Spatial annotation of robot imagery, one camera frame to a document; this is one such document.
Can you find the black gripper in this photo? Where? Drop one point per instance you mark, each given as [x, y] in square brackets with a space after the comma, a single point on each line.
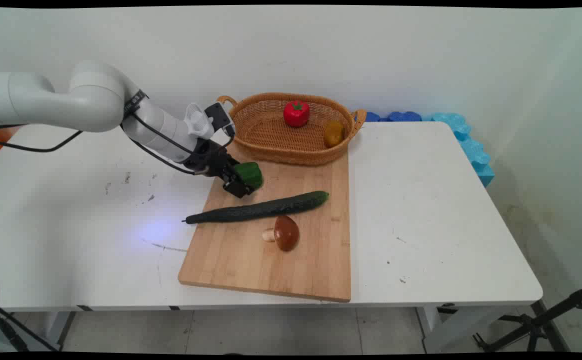
[210, 157]

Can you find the green toy bell pepper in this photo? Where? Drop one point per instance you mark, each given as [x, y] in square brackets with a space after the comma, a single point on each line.
[250, 174]

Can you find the yellow toy vegetable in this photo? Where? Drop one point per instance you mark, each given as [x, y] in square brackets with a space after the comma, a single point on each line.
[333, 133]

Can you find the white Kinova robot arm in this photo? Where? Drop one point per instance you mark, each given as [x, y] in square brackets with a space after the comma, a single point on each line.
[91, 97]

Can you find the dark green toy cucumber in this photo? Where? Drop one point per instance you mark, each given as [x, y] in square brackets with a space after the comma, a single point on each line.
[261, 208]

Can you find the brown toy mushroom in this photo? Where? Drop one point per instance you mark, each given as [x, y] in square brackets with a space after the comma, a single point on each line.
[286, 233]

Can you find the wooden cutting board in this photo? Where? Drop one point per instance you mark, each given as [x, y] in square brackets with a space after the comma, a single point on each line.
[291, 265]

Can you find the small dark blue foam block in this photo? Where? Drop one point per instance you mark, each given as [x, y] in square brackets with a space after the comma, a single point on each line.
[371, 117]

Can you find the wide dark blue foam block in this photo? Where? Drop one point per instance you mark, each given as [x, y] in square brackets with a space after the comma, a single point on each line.
[405, 116]

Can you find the white table leg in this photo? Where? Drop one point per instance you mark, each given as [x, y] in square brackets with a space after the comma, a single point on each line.
[60, 327]
[451, 327]

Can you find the orange object behind table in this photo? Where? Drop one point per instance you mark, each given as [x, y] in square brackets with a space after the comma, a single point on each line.
[1, 137]

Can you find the black tripod stand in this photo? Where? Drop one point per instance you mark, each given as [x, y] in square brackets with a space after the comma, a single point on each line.
[536, 325]

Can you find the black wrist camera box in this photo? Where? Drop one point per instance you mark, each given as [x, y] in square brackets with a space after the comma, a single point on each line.
[219, 117]

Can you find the white ribbed camera mount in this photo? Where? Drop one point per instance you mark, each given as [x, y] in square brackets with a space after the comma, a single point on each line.
[198, 121]

